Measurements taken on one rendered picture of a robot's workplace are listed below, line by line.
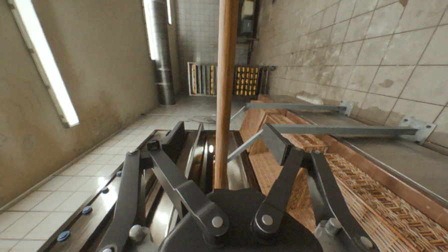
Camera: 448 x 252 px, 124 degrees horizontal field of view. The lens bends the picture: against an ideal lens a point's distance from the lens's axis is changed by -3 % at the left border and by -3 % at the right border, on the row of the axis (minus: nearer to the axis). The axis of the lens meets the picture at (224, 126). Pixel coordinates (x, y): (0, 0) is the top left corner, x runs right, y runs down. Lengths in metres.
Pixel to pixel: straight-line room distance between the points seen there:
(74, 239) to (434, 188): 1.60
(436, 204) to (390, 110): 0.83
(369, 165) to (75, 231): 1.53
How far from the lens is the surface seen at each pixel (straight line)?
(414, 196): 0.74
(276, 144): 0.18
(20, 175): 1.73
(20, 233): 1.44
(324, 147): 0.90
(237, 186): 1.15
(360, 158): 0.81
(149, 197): 1.18
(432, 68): 1.39
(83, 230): 1.24
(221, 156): 0.30
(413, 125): 1.37
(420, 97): 1.38
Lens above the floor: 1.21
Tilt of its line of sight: 4 degrees down
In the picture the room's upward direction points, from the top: 89 degrees counter-clockwise
